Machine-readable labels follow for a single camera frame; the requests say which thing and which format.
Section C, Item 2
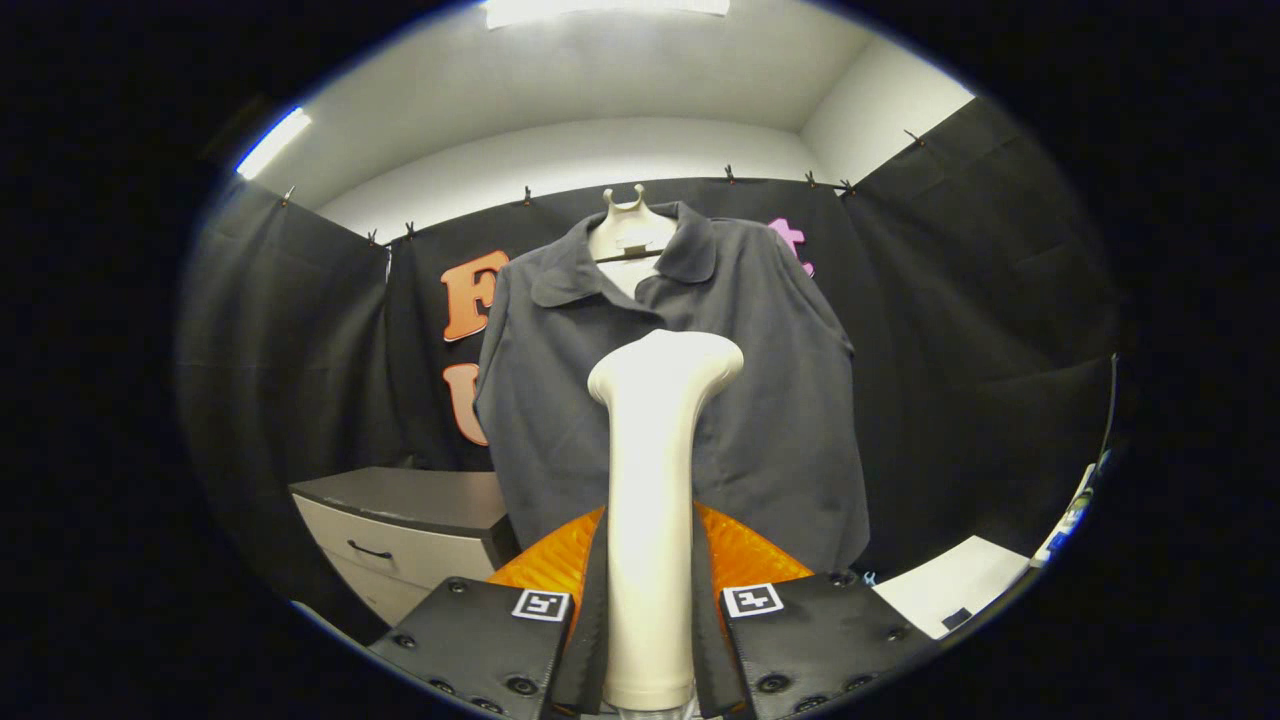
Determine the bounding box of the grey button-up shirt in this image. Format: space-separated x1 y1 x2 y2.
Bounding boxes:
473 203 871 576

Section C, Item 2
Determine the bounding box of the large ceiling light panel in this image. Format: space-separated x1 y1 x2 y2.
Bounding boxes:
485 0 731 29

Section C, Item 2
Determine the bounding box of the grey-topped drawer cabinet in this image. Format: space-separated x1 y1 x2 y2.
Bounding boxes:
290 465 521 626

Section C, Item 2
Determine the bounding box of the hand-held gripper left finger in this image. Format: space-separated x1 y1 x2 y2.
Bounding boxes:
366 505 609 720

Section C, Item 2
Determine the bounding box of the white storage box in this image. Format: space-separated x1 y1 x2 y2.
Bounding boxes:
872 535 1031 641

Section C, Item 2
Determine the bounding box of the narrow ceiling light panel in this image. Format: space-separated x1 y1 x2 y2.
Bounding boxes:
236 107 313 181

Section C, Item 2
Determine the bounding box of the white garment steamer head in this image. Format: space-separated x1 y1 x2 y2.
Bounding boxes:
587 330 746 711

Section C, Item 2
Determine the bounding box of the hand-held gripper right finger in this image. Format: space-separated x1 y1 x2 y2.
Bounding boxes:
692 500 943 720

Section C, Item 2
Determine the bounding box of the cream mannequin torso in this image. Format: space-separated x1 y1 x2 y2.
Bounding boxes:
588 185 679 301

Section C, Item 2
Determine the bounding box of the row of black cloth clips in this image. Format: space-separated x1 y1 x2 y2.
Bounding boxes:
283 128 926 246

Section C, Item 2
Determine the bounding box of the white tray with small items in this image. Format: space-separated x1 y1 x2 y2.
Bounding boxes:
1030 460 1101 571

